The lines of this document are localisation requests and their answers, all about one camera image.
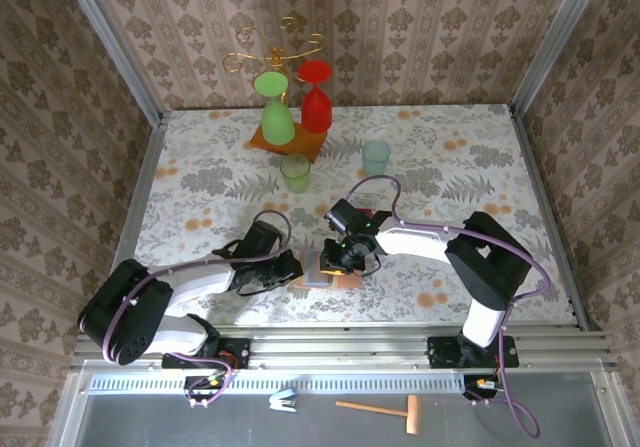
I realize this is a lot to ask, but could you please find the tan leather card holder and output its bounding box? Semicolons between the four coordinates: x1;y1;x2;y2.
298;247;362;291

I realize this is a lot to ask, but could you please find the clear acrylic box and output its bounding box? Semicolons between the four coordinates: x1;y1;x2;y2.
355;190;397;218

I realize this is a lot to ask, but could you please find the blue plastic cup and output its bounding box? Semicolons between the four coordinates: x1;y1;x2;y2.
361;139;392;178

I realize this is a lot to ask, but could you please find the green plastic cup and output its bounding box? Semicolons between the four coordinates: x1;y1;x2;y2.
279;153;312;194

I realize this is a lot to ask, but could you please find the blue stapler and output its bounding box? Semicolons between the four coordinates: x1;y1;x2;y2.
268;388;300;413

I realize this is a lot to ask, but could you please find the floral tablecloth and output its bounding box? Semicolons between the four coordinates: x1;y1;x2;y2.
99;102;584;327

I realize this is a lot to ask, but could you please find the green wine glass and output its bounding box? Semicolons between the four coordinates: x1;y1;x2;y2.
253;70;296;146

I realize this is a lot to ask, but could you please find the red wine glass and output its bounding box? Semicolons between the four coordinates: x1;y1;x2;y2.
297;59;334;135

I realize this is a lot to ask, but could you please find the wooden mallet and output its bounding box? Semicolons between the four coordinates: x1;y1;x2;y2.
334;394;422;436

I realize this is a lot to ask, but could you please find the grey metal shelf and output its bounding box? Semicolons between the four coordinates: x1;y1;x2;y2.
47;366;634;447

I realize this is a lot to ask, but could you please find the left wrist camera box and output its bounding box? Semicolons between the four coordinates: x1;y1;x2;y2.
239;220;283;259

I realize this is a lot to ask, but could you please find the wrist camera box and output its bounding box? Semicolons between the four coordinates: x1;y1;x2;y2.
323;197;362;234
239;220;283;259

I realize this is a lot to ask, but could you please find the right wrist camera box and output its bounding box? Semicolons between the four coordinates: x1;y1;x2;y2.
323;197;362;234

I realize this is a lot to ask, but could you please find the black left gripper wire loop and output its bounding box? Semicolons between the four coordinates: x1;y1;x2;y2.
212;239;261;297

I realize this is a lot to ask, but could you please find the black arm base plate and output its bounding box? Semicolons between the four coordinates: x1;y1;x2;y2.
427;335;520;369
162;338;252;371

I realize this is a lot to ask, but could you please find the white slotted cable duct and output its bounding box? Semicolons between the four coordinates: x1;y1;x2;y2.
88;374;465;396

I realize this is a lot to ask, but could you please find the gold wire glass rack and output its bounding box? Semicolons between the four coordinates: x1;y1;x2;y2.
223;15;329;164

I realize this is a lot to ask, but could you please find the black connector with wires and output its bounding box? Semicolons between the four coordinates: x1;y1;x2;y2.
462;374;507;407
183;374;234;409

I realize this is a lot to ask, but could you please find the aluminium side rail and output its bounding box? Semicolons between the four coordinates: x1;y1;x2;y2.
508;106;604;333
92;111;169;336

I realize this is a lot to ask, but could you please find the aluminium frame post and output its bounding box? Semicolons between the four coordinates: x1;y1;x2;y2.
508;0;612;118
55;0;167;127

